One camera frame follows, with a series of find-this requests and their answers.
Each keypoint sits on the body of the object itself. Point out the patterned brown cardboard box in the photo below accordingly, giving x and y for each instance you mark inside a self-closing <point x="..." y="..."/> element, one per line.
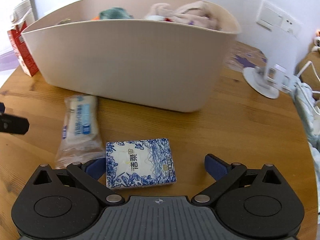
<point x="242" y="55"/>

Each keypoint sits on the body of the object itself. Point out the clear plastic wipes packet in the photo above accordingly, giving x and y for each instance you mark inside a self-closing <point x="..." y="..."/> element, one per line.
<point x="81" y="140"/>

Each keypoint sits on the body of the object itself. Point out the white wall socket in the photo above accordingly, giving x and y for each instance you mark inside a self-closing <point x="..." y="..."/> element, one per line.
<point x="270" y="16"/>

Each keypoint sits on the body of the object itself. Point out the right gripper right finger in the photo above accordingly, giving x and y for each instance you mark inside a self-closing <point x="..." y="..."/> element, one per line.
<point x="225" y="175"/>

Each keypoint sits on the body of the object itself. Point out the red milk carton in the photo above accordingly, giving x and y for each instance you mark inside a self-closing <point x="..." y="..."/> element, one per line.
<point x="21" y="50"/>

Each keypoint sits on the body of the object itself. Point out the purple white board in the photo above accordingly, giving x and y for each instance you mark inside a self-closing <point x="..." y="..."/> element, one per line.
<point x="8" y="61"/>

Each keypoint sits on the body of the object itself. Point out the green scrunchie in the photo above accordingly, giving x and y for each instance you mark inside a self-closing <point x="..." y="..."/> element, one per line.
<point x="115" y="13"/>

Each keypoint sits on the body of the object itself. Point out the white phone stand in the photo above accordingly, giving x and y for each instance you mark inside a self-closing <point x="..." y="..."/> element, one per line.
<point x="277" y="75"/>

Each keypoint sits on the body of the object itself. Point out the white thermos bottle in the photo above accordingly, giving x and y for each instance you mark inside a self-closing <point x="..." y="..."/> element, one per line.
<point x="23" y="12"/>

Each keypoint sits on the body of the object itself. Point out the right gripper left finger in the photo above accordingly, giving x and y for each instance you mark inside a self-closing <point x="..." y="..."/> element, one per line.
<point x="86" y="177"/>

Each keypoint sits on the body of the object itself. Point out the pink fluffy sock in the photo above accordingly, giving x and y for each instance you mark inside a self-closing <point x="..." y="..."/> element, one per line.
<point x="197" y="14"/>

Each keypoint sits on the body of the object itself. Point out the beige plastic storage bin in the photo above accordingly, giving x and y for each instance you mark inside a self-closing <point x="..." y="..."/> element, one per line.
<point x="159" y="64"/>

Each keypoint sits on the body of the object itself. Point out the blue white porcelain tissue pack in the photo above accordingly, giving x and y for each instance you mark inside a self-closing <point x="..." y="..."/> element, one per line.
<point x="139" y="163"/>

